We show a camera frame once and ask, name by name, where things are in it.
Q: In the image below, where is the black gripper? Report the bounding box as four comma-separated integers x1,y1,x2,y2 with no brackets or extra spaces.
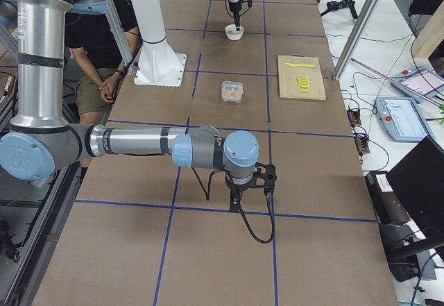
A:
228,1,242,30
224,170,259,213

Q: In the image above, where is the white round bowl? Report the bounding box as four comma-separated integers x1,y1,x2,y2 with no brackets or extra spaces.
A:
225,24,244,41

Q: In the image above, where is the clear plastic egg box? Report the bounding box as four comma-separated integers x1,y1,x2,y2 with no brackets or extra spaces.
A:
221,80,244,103

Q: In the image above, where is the wooden cutting board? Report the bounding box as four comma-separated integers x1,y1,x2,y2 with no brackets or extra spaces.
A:
277,55,326,101

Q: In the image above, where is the yellow plastic knife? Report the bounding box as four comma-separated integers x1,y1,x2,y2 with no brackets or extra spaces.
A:
285,62,316,69

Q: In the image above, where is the yellow lemon slice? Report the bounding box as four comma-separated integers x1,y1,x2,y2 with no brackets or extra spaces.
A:
296,75,310,93

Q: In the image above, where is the orange electronics board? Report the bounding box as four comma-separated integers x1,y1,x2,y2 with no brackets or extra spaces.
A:
354,134,370,155
346,110,361,126

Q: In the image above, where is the seated person in black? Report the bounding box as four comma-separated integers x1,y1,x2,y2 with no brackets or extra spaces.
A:
65,12,126,124

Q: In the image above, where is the black monitor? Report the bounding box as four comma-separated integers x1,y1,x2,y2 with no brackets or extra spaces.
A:
365,136,443,282

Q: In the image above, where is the near blue teach pendant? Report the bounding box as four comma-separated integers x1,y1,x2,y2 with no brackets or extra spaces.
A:
375,96,434,142

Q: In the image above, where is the blue teach pendant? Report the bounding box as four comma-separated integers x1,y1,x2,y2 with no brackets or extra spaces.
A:
375,96,434,142
391,67,443,103

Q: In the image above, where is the far blue teach pendant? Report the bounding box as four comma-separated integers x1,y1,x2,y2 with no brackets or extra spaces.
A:
391,67,443,103

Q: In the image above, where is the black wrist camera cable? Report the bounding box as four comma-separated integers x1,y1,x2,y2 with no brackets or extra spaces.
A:
238,189,275,244

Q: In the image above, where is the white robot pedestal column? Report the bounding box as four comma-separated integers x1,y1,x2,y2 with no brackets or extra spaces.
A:
131,0,187,87

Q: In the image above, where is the black camera tripod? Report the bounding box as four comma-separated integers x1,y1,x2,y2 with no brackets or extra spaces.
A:
321,0,358,19

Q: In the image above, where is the aluminium frame post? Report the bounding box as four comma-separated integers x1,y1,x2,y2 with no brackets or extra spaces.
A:
332,0,380,80

